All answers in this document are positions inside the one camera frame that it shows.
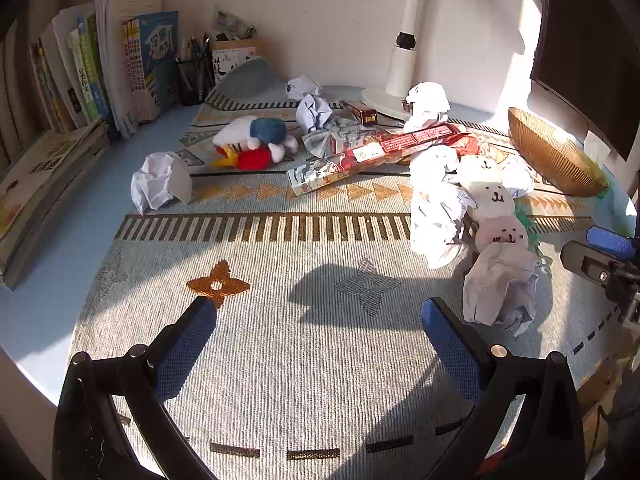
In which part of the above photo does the white desk lamp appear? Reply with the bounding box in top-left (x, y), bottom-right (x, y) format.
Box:
top-left (360, 0), bottom-right (453, 121)

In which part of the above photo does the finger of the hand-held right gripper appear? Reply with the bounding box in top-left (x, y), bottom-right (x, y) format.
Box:
top-left (587, 226), bottom-right (639, 261)
top-left (560, 241), bottom-right (640, 289)

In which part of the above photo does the black computer monitor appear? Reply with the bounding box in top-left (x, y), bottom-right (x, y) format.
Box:
top-left (529, 0), bottom-right (640, 161)

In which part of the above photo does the patterned woven table mat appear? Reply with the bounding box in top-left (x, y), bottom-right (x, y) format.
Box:
top-left (65, 85), bottom-right (636, 480)

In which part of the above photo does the clear plastic packet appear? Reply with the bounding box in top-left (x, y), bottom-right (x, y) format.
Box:
top-left (212, 6), bottom-right (258, 41)

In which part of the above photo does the row of standing books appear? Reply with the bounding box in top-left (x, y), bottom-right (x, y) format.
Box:
top-left (27, 0), bottom-right (181, 136)

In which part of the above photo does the green plastic toy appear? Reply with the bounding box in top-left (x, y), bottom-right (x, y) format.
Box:
top-left (515, 202), bottom-right (553, 278)

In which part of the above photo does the bunch of pens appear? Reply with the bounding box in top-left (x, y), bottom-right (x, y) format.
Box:
top-left (181, 32), bottom-right (215, 61)

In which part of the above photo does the stack of flat books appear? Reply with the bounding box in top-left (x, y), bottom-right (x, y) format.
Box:
top-left (0, 117), bottom-right (112, 291)

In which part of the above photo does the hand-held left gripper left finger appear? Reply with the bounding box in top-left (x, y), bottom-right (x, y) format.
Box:
top-left (52, 296), bottom-right (221, 480)

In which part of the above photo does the white duck plush toy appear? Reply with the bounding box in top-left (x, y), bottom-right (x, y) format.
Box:
top-left (210, 115), bottom-right (300, 172)

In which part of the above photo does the orange brown long box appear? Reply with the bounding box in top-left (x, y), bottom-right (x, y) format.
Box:
top-left (340, 100), bottom-right (379, 127)

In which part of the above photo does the black mesh pen holder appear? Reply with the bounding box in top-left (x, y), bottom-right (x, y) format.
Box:
top-left (175, 55), bottom-right (216, 107)

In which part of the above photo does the golden ribbed bowl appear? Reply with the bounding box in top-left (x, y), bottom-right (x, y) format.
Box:
top-left (507, 106), bottom-right (610, 198)

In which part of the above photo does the dango skewer plush toy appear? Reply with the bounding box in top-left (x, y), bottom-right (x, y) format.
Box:
top-left (457, 155), bottom-right (531, 256)

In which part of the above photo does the cardboard pen box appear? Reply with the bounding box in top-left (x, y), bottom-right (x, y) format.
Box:
top-left (210, 37), bottom-right (268, 86)

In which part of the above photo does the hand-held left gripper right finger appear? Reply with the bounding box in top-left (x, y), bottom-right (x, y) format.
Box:
top-left (420, 296), bottom-right (586, 480)

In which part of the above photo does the grey plaid fabric bow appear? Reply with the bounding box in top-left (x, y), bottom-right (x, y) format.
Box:
top-left (300, 116), bottom-right (381, 158)

